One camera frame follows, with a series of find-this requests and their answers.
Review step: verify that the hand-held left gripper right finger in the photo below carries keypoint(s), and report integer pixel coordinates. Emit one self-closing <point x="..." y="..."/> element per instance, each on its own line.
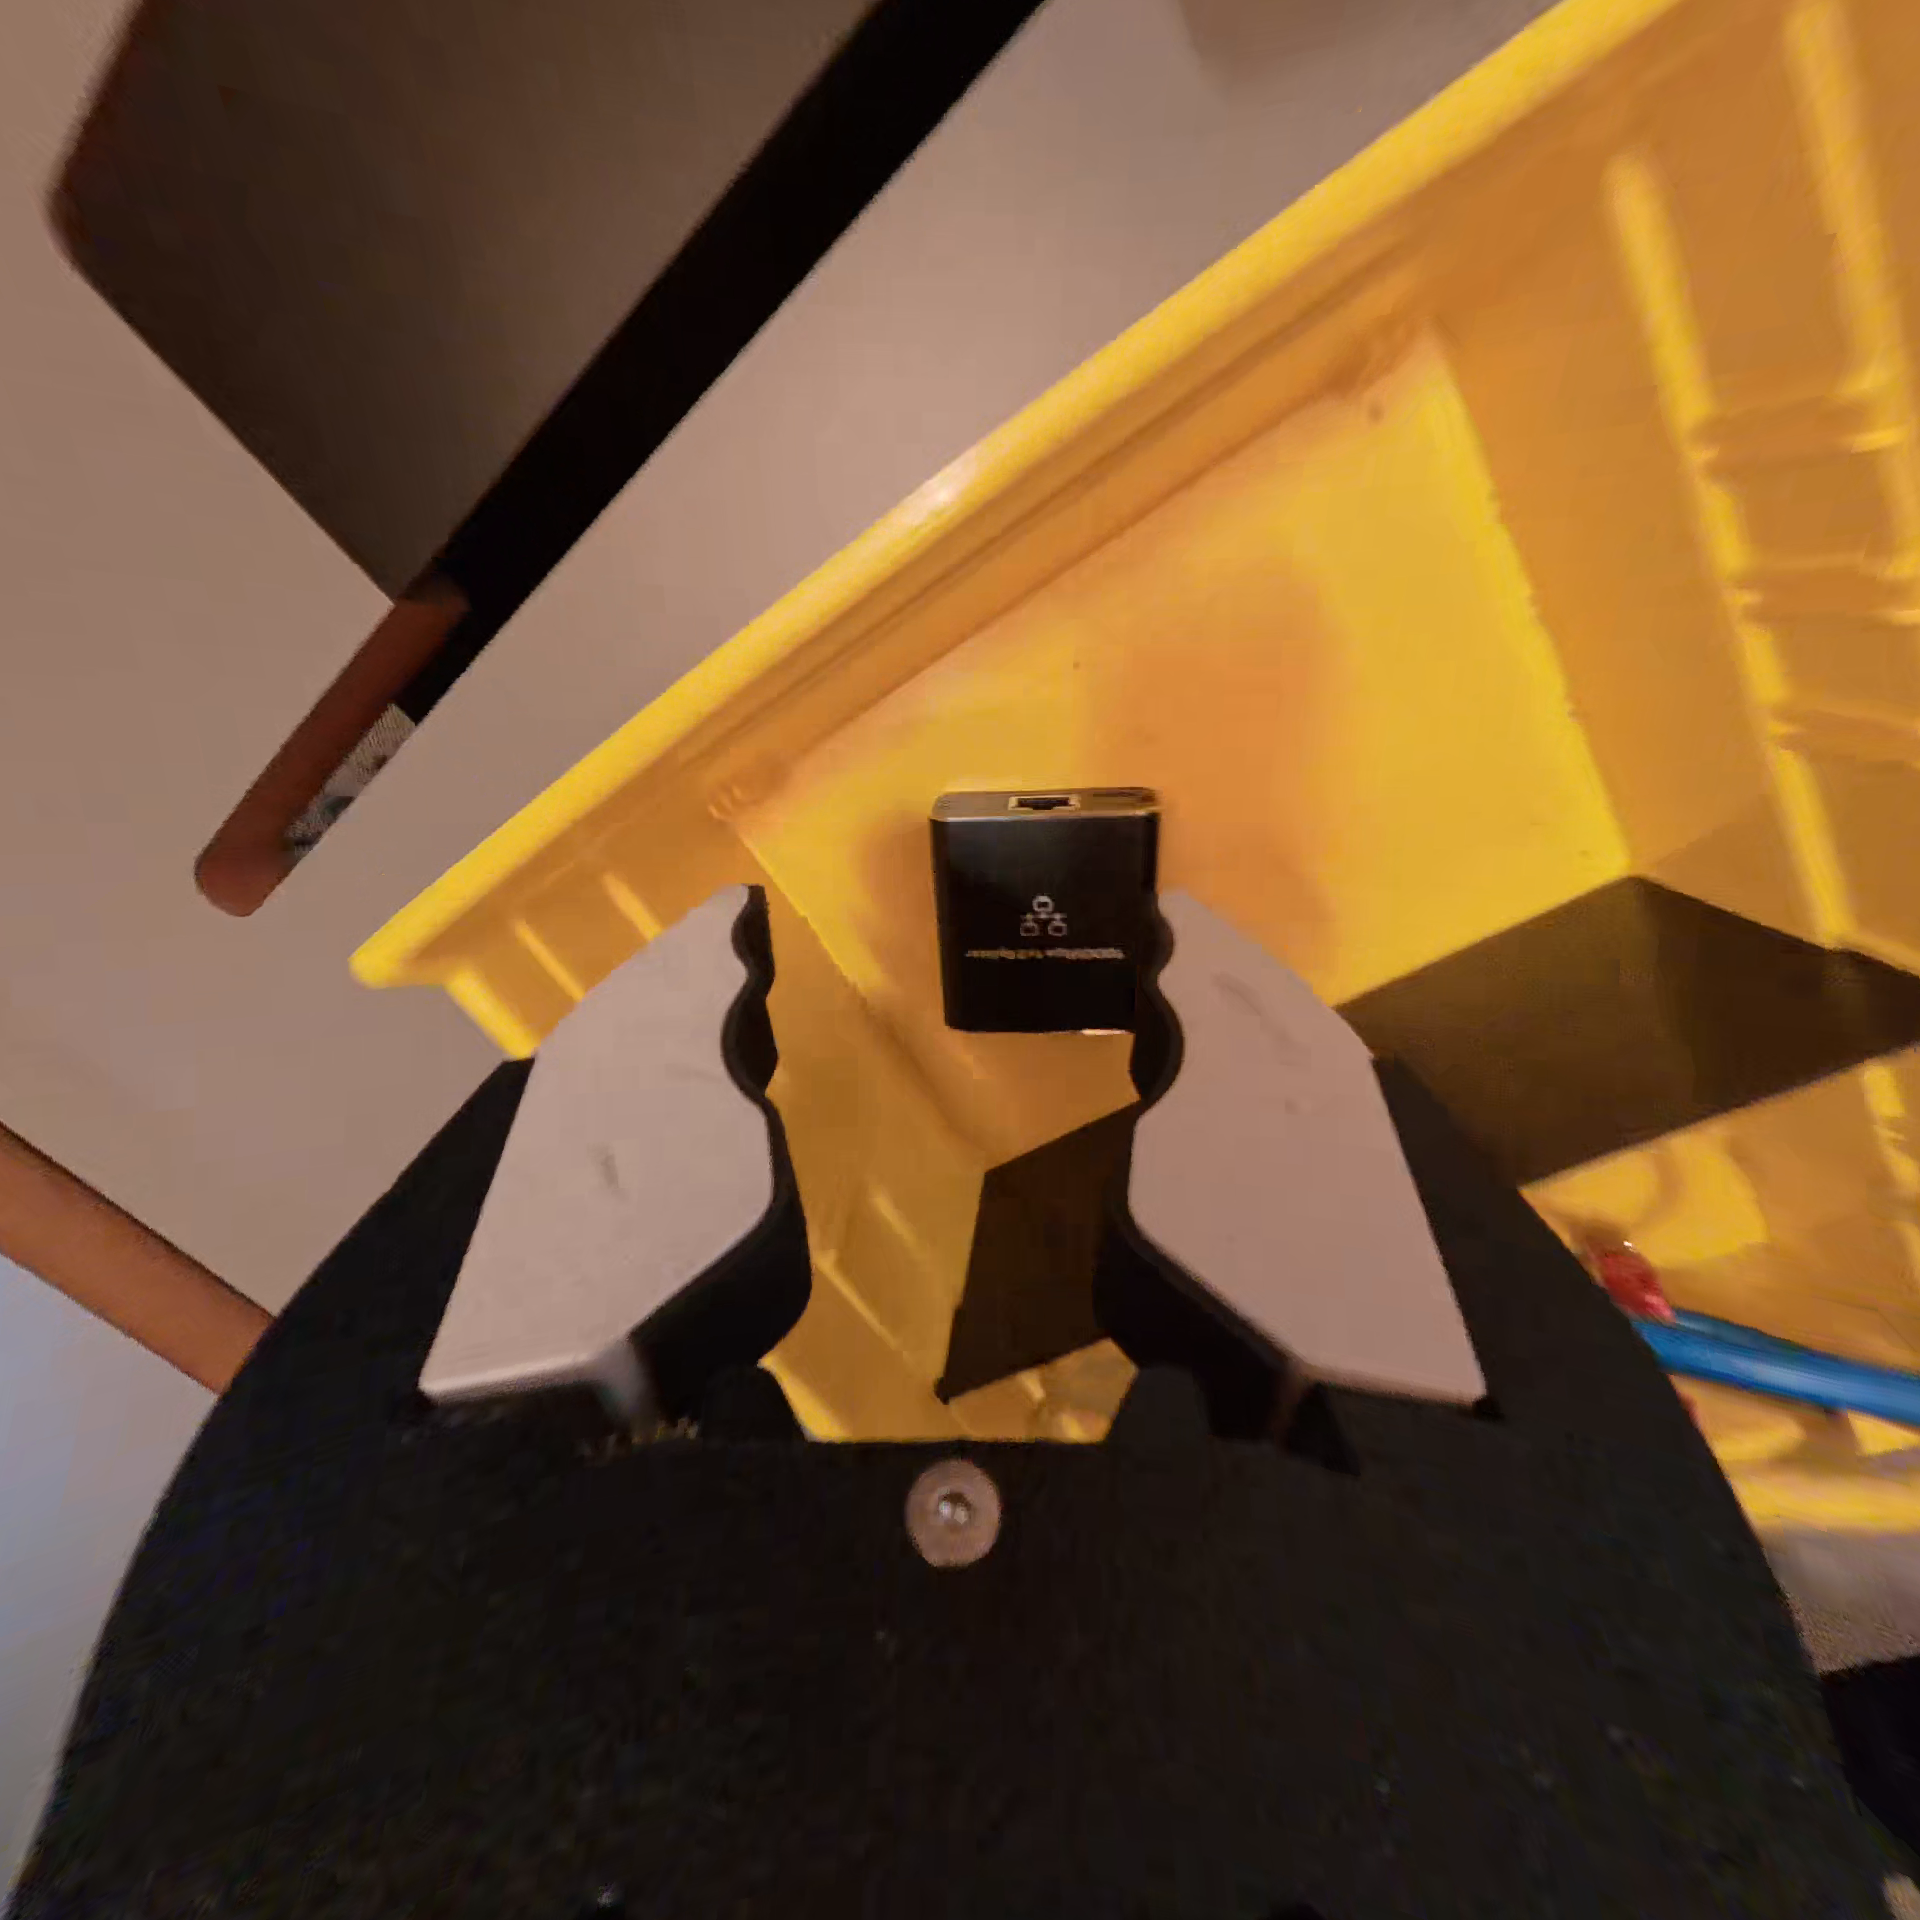
<point x="1291" y="1184"/>

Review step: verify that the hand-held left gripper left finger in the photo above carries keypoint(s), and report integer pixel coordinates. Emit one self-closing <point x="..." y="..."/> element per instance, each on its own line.
<point x="615" y="1171"/>

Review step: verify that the black network splitter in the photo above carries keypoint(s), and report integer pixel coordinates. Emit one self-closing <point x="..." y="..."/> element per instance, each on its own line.
<point x="1037" y="915"/>

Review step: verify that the yellow plastic bin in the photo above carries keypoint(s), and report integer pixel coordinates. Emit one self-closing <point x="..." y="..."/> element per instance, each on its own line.
<point x="1349" y="599"/>

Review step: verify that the grey desk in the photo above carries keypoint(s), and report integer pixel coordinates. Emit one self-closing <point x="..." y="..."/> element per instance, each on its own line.
<point x="181" y="675"/>

